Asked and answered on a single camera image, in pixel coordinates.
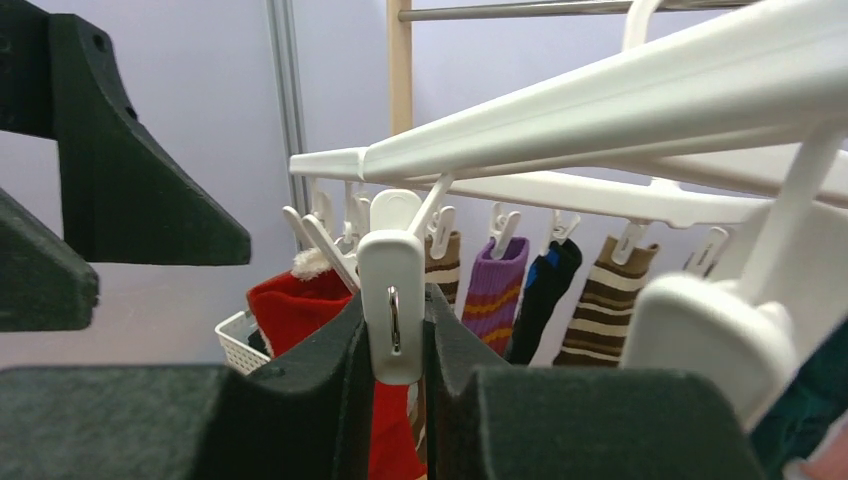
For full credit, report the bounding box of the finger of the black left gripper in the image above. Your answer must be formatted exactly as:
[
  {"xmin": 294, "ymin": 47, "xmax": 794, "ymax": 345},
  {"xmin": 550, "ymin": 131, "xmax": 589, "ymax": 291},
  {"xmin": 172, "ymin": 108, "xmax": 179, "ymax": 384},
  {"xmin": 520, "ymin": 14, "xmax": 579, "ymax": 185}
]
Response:
[
  {"xmin": 1, "ymin": 191, "xmax": 99, "ymax": 333},
  {"xmin": 1, "ymin": 1, "xmax": 252, "ymax": 266}
]

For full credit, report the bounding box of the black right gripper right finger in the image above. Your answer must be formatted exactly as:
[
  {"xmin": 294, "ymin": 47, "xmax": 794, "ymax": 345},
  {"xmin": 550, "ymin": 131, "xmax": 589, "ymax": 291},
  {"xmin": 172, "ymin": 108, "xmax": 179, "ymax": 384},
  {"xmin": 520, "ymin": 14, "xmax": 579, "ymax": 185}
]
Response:
[{"xmin": 424, "ymin": 285, "xmax": 763, "ymax": 479}]

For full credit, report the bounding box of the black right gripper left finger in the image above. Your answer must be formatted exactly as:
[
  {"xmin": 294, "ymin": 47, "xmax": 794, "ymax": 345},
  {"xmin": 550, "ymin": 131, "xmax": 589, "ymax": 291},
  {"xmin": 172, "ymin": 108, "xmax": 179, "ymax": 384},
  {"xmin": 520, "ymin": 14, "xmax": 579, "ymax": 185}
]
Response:
[{"xmin": 1, "ymin": 298, "xmax": 374, "ymax": 479}]

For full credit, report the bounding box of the red white sock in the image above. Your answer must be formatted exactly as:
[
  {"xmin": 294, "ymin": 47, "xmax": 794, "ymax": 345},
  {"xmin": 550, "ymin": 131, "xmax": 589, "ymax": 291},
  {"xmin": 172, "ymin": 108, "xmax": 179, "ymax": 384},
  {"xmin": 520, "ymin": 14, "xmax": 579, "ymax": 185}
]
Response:
[{"xmin": 246, "ymin": 248, "xmax": 426, "ymax": 479}]

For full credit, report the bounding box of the white plastic clip hanger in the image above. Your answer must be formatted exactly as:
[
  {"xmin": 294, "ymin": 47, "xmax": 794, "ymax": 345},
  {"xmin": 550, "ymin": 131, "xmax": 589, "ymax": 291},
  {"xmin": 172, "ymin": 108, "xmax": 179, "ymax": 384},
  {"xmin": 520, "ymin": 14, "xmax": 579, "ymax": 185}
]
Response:
[{"xmin": 289, "ymin": 1, "xmax": 847, "ymax": 430}]

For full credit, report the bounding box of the white plastic basket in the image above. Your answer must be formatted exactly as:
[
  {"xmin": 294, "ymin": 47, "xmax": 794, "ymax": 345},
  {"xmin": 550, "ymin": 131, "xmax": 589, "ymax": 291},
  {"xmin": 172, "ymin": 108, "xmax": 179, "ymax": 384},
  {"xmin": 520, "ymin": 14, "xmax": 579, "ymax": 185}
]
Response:
[{"xmin": 214, "ymin": 310, "xmax": 271, "ymax": 376}]

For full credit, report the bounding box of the purple yellow striped sock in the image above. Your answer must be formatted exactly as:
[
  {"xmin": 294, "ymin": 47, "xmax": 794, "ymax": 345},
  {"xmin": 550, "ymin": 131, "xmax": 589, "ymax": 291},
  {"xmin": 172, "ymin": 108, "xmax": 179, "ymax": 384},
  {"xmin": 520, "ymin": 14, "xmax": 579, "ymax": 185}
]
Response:
[{"xmin": 461, "ymin": 236, "xmax": 529, "ymax": 356}]

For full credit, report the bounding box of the mustard yellow striped sock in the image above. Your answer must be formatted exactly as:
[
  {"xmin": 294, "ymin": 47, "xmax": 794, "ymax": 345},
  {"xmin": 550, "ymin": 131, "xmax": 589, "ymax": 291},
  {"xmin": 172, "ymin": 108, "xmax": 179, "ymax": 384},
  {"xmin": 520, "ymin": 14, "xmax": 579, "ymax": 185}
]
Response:
[{"xmin": 552, "ymin": 236, "xmax": 660, "ymax": 368}]

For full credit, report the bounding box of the brown white striped sock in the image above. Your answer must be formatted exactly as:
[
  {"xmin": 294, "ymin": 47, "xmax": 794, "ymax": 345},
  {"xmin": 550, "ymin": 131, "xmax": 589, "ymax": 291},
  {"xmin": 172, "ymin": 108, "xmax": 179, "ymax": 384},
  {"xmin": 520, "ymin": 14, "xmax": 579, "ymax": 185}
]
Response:
[{"xmin": 408, "ymin": 231, "xmax": 461, "ymax": 464}]

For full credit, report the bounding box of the black blue white sock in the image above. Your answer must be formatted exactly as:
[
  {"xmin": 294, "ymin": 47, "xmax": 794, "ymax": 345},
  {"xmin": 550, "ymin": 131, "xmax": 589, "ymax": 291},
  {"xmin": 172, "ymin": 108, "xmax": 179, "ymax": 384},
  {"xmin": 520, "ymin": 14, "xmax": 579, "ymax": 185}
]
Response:
[{"xmin": 505, "ymin": 239, "xmax": 583, "ymax": 365}]

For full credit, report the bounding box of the dark green sock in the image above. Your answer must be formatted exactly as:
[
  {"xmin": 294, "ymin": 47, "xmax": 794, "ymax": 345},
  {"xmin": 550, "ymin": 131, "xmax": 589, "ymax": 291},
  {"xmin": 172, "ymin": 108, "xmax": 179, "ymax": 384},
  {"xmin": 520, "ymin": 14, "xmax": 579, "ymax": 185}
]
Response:
[{"xmin": 749, "ymin": 322, "xmax": 847, "ymax": 479}]

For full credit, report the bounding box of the pink green sock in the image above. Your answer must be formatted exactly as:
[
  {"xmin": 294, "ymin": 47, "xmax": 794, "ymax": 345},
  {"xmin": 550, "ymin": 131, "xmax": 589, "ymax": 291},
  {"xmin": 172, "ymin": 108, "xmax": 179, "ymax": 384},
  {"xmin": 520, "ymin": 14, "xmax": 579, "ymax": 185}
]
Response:
[{"xmin": 783, "ymin": 424, "xmax": 847, "ymax": 480}]

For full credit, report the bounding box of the wooden rack frame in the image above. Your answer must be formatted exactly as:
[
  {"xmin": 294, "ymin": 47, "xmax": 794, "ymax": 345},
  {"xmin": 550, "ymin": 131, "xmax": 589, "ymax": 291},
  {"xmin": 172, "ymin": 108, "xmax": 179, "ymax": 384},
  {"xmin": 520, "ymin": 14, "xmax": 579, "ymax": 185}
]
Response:
[{"xmin": 386, "ymin": 0, "xmax": 413, "ymax": 136}]

